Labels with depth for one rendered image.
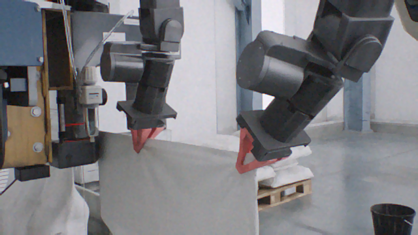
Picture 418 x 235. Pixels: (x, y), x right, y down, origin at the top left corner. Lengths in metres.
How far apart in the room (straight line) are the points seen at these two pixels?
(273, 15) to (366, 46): 7.20
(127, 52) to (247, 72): 0.30
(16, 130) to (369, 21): 0.68
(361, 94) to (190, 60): 4.32
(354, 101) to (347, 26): 9.00
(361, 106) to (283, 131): 8.86
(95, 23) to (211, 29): 5.67
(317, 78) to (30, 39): 0.40
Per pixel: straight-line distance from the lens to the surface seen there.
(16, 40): 0.65
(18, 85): 0.71
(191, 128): 6.33
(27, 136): 0.92
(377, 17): 0.50
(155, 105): 0.79
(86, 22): 0.97
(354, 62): 0.50
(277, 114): 0.55
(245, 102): 6.93
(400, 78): 9.29
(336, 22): 0.51
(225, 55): 6.76
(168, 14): 0.75
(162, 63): 0.76
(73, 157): 0.95
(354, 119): 9.50
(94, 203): 1.83
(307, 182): 4.49
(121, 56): 0.74
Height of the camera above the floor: 1.19
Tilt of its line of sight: 5 degrees down
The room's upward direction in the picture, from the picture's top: 1 degrees counter-clockwise
